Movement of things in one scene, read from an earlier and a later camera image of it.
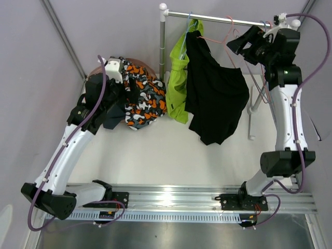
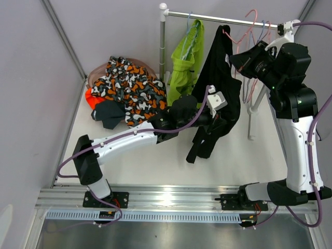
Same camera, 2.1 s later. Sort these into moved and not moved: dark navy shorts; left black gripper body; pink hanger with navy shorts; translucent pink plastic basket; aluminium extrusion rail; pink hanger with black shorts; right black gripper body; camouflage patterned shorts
Moved: left black gripper body; right black gripper body; pink hanger with navy shorts; pink hanger with black shorts
Not moved: translucent pink plastic basket; dark navy shorts; camouflage patterned shorts; aluminium extrusion rail
